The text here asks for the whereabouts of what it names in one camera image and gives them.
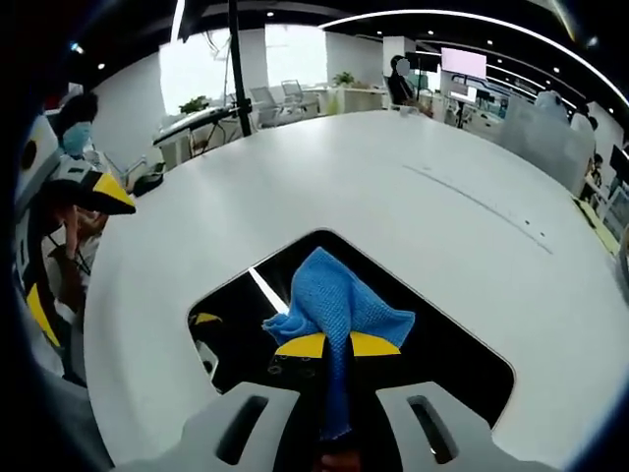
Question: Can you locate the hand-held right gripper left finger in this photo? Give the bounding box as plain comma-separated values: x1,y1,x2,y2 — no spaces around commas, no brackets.
181,330,328,466

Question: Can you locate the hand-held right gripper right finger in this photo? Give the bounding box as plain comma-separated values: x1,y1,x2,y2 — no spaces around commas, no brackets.
349,330,495,466

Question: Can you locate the blue cleaning cloth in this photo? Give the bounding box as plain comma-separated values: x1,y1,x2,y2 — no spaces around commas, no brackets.
262,246,417,442

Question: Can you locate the person's right hand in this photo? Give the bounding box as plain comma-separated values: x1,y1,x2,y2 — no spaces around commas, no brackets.
317,442,363,472

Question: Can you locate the small black device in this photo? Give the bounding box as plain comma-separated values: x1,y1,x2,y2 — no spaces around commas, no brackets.
132,170,166,198

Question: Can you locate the yellow-green paper sheet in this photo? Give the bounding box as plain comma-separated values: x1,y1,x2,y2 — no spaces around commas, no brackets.
572,195,619,257

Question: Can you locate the pink wall screen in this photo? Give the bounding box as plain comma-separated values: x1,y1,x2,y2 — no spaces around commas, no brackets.
440,47,488,81

